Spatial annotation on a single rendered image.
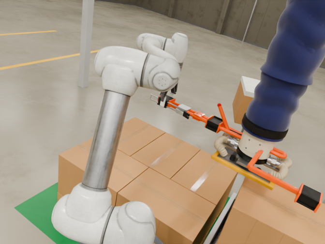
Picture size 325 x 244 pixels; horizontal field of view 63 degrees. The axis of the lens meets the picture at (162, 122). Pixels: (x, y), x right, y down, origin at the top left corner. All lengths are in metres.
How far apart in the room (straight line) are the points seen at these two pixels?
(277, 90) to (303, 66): 0.14
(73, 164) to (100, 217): 1.12
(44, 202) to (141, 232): 1.70
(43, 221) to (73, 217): 1.42
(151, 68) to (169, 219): 1.13
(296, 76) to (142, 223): 0.87
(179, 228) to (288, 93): 1.04
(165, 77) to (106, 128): 0.29
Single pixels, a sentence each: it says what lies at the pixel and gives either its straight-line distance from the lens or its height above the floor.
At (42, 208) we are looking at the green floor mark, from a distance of 2.57.
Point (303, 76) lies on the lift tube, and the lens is 1.30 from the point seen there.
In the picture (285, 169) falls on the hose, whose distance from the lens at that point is 1.47.
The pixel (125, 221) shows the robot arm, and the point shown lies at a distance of 1.01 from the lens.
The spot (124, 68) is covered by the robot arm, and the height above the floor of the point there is 1.57.
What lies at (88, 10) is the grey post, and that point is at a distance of 4.49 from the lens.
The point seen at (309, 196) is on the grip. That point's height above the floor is 1.25.
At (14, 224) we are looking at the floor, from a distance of 2.50.
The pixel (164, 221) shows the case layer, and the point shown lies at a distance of 1.81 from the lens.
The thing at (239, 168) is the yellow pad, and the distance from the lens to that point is 1.44.
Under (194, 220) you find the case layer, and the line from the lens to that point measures 1.88.
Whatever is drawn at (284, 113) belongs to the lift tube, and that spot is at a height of 1.45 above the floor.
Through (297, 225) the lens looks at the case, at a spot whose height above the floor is 0.95.
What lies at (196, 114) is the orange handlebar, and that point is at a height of 1.23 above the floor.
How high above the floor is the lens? 1.87
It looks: 27 degrees down
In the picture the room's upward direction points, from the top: 13 degrees clockwise
